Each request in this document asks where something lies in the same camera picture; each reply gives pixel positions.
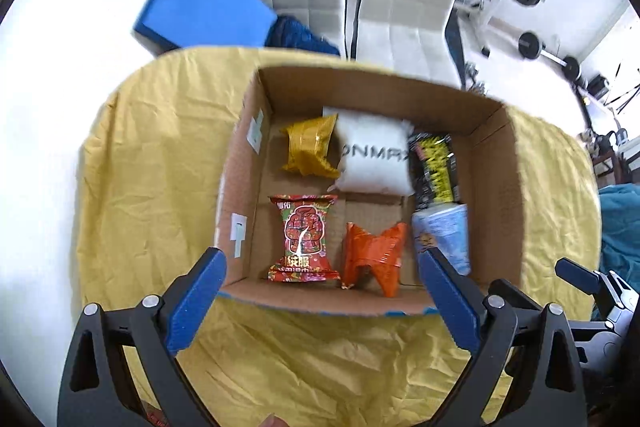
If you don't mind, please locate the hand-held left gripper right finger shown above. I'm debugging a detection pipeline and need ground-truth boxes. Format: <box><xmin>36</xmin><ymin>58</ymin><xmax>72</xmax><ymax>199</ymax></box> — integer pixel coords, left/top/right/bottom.
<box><xmin>417</xmin><ymin>247</ymin><xmax>586</xmax><ymax>427</ymax></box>

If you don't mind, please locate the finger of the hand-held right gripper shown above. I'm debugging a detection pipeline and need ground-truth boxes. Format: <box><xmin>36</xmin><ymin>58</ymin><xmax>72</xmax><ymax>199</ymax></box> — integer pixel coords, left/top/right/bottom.
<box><xmin>556</xmin><ymin>258</ymin><xmax>601</xmax><ymax>293</ymax></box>

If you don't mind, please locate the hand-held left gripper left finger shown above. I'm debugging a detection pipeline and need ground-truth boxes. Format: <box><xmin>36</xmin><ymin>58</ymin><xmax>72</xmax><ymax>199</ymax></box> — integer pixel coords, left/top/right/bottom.
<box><xmin>57</xmin><ymin>247</ymin><xmax>228</xmax><ymax>427</ymax></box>

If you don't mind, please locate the light blue tissue packet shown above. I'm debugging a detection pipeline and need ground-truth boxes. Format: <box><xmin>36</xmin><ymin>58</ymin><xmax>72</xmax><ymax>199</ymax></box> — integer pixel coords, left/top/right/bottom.
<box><xmin>412</xmin><ymin>203</ymin><xmax>472</xmax><ymax>277</ymax></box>

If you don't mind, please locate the orange snack packet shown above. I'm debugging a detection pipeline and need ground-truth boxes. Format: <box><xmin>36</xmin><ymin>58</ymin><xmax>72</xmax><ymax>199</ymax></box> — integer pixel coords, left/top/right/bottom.
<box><xmin>341</xmin><ymin>222</ymin><xmax>407</xmax><ymax>298</ymax></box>

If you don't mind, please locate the red snack packet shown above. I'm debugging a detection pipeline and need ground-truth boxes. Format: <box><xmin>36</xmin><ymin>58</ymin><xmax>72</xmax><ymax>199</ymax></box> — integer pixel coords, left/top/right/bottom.
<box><xmin>266</xmin><ymin>194</ymin><xmax>342</xmax><ymax>283</ymax></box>

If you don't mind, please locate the black and yellow packet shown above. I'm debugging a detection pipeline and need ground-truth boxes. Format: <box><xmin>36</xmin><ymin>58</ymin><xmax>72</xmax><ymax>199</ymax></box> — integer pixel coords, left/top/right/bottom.
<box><xmin>407</xmin><ymin>133</ymin><xmax>460</xmax><ymax>208</ymax></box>

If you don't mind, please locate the white soft packet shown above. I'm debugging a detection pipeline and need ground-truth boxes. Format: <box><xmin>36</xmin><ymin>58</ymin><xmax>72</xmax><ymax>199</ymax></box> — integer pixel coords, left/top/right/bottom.
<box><xmin>322</xmin><ymin>106</ymin><xmax>417</xmax><ymax>196</ymax></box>

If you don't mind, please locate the yellow snack packet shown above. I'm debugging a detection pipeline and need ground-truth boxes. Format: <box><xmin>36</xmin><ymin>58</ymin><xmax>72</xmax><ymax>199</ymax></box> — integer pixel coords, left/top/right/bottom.
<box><xmin>279</xmin><ymin>114</ymin><xmax>340</xmax><ymax>179</ymax></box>

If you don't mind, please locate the cardboard box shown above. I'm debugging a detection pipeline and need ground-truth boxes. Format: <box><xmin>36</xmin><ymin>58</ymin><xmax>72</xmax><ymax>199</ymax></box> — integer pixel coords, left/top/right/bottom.
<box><xmin>214</xmin><ymin>66</ymin><xmax>525</xmax><ymax>319</ymax></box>

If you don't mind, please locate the teal blanket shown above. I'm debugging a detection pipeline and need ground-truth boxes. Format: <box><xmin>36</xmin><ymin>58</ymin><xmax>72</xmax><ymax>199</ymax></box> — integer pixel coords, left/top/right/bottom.
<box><xmin>597</xmin><ymin>184</ymin><xmax>640</xmax><ymax>308</ymax></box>

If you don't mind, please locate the yellow tablecloth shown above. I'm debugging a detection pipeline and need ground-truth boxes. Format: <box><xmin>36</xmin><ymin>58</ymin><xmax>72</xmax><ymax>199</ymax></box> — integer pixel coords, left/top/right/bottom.
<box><xmin>75</xmin><ymin>47</ymin><xmax>603</xmax><ymax>427</ymax></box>

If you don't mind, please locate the small dumbbell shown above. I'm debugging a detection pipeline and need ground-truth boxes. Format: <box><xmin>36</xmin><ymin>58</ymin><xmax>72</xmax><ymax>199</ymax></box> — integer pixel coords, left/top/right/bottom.
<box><xmin>465</xmin><ymin>63</ymin><xmax>493</xmax><ymax>95</ymax></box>

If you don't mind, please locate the short barbell with black plates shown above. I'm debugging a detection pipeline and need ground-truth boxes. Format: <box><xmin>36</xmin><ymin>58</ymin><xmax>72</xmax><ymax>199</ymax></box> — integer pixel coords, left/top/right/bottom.
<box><xmin>517</xmin><ymin>32</ymin><xmax>582</xmax><ymax>80</ymax></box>

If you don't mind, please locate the dark blue bag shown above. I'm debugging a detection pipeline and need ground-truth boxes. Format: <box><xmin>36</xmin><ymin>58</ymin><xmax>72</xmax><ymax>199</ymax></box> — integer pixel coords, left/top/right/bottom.
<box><xmin>264</xmin><ymin>14</ymin><xmax>341</xmax><ymax>56</ymax></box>

